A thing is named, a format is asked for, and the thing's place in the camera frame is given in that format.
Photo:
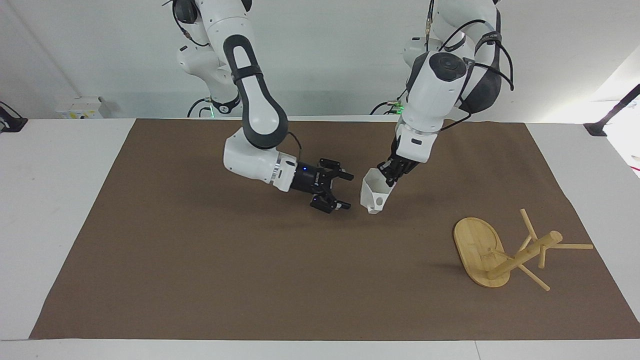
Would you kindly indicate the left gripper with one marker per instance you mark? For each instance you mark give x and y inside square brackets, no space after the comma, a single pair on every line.
[395,150]

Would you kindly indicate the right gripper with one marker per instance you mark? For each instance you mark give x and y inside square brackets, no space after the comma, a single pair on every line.
[306,179]

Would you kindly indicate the white cup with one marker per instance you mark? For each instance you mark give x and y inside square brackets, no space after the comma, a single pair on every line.
[374,192]

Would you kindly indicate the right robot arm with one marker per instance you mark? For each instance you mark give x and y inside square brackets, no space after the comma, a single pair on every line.
[252,107]

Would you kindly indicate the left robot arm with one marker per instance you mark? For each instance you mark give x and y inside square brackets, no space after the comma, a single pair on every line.
[435,95]

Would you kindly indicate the wooden cup rack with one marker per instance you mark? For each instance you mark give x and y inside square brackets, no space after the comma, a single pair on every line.
[480,252]

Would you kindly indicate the black stand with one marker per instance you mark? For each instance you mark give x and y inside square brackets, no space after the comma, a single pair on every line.
[12,122]
[612,112]

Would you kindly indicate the white box with yellow label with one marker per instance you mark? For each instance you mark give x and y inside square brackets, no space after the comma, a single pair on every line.
[80,108]

